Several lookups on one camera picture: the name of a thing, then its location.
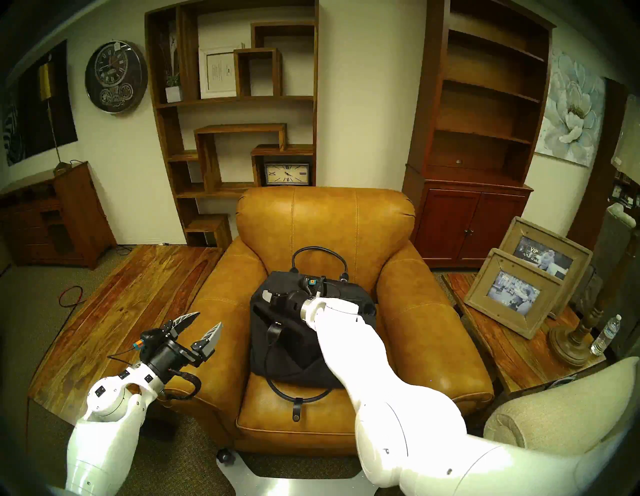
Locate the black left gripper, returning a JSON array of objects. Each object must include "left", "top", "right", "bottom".
[{"left": 140, "top": 312, "right": 224, "bottom": 384}]

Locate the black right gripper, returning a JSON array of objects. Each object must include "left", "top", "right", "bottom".
[{"left": 262, "top": 290, "right": 311, "bottom": 321}]

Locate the black zipper handbag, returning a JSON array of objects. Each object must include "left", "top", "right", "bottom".
[{"left": 249, "top": 246, "right": 377, "bottom": 422}]

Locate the rosewood coffee table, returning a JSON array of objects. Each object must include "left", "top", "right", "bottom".
[{"left": 27, "top": 244, "right": 223, "bottom": 426}]

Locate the tan leather armchair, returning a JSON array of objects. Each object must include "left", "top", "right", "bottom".
[{"left": 162, "top": 186, "right": 495, "bottom": 455}]

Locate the rectangular mantel clock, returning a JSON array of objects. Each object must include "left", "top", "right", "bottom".
[{"left": 263, "top": 162, "right": 311, "bottom": 187}]

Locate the dark wood sideboard cabinet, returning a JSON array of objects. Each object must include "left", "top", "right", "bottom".
[{"left": 0, "top": 161, "right": 117, "bottom": 271}]

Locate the cherry wood bookcase hutch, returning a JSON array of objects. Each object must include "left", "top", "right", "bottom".
[{"left": 401, "top": 0, "right": 557, "bottom": 268}]

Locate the plant in grey pot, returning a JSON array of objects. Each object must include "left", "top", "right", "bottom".
[{"left": 160, "top": 35, "right": 184, "bottom": 104}]

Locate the white framed certificate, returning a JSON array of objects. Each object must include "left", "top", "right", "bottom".
[{"left": 199, "top": 46, "right": 243, "bottom": 100}]

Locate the wooden side table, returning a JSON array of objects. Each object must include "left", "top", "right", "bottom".
[{"left": 441, "top": 271, "right": 608, "bottom": 398}]

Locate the open wooden shelf unit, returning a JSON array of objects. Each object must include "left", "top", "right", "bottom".
[{"left": 145, "top": 0, "right": 320, "bottom": 249}]

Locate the gold shade lamp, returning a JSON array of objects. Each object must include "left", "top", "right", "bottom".
[{"left": 37, "top": 62, "right": 71, "bottom": 176}]

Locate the wooden table lamp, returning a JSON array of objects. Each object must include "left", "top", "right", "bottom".
[{"left": 548, "top": 95, "right": 640, "bottom": 368}]

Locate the clear water bottle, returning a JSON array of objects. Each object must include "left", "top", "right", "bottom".
[{"left": 590, "top": 314, "right": 622, "bottom": 357}]

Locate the grey upholstered armchair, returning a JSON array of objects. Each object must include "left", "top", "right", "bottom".
[{"left": 580, "top": 202, "right": 640, "bottom": 311}]

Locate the white flower painting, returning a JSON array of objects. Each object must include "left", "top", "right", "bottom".
[{"left": 534, "top": 48, "right": 607, "bottom": 167}]

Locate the dark bookcase with ornaments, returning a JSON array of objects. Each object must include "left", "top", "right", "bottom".
[{"left": 610, "top": 170, "right": 640, "bottom": 211}]

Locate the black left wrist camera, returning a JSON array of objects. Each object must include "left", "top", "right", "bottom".
[{"left": 131, "top": 329, "right": 164, "bottom": 353}]

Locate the thick black left gripper cable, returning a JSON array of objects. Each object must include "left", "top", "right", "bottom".
[{"left": 159, "top": 372, "right": 202, "bottom": 401}]

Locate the red floor cable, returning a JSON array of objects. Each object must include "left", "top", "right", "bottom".
[{"left": 25, "top": 285, "right": 87, "bottom": 431}]

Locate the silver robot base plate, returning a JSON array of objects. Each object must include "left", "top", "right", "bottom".
[{"left": 216, "top": 452, "right": 381, "bottom": 496}]

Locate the small rustic wood picture frame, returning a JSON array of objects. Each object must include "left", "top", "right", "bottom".
[{"left": 463, "top": 248, "right": 565, "bottom": 340}]

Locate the round gear wall clock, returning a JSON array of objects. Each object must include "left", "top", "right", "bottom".
[{"left": 84, "top": 40, "right": 149, "bottom": 115}]

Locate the dark zebra wall picture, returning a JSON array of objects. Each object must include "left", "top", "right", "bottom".
[{"left": 2, "top": 40, "right": 79, "bottom": 167}]

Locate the large rustic wood picture frame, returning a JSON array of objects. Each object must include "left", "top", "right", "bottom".
[{"left": 498, "top": 216, "right": 594, "bottom": 318}]

